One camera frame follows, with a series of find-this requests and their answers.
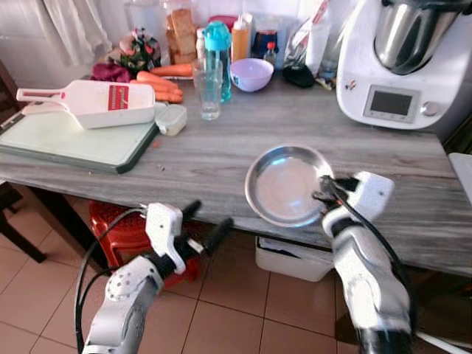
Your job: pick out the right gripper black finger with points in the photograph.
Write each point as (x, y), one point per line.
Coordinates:
(318, 196)
(325, 181)

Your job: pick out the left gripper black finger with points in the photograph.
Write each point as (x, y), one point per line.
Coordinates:
(219, 234)
(190, 210)

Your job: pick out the round metal plate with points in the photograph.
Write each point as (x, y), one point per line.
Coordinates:
(284, 184)

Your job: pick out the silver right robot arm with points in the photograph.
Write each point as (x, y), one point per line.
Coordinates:
(365, 273)

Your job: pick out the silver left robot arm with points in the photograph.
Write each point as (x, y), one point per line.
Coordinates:
(122, 310)

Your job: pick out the red plastic stool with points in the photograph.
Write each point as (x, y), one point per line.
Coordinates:
(129, 236)

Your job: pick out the white plastic box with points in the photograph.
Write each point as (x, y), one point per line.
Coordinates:
(291, 259)

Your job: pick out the small white plastic container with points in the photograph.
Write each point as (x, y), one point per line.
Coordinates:
(171, 120)

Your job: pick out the small black pouch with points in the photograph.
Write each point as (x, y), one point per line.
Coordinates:
(299, 76)

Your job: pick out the clear drinking glass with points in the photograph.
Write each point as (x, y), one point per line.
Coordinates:
(209, 99)

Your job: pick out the orange carrot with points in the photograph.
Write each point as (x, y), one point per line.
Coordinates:
(177, 70)
(168, 96)
(155, 79)

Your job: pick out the white kitchen food processor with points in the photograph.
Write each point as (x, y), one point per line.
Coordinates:
(361, 59)

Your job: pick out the purple plastic bowl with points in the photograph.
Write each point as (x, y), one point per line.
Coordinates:
(251, 76)

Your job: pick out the pale green cutting board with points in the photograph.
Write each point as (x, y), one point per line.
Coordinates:
(74, 144)

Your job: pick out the small red capped bottle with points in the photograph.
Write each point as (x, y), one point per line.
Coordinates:
(271, 55)

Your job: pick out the clear plastic bag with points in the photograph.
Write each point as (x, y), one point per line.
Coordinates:
(306, 44)

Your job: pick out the white mandoline slicer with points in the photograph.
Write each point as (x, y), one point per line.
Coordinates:
(85, 103)

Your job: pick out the dark blue jar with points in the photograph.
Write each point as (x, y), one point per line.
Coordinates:
(260, 37)

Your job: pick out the dark purple vegetable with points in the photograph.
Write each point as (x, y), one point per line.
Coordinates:
(110, 72)

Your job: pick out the teal water bottle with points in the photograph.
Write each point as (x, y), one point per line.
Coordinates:
(219, 51)

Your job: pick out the orange sauce bottle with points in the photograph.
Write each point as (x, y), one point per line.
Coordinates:
(240, 40)

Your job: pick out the green leafy bundle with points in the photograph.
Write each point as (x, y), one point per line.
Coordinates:
(139, 51)

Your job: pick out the bagged sliced bread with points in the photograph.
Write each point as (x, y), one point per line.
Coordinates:
(181, 37)

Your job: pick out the dark wooden chair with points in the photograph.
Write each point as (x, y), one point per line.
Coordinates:
(7, 195)

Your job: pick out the clear plastic jar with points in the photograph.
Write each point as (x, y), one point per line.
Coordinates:
(144, 15)

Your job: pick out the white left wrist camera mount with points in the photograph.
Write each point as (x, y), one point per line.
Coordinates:
(162, 225)

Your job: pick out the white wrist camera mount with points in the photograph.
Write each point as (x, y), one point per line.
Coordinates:
(371, 195)
(162, 225)

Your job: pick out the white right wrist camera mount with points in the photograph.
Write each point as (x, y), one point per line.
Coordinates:
(371, 195)

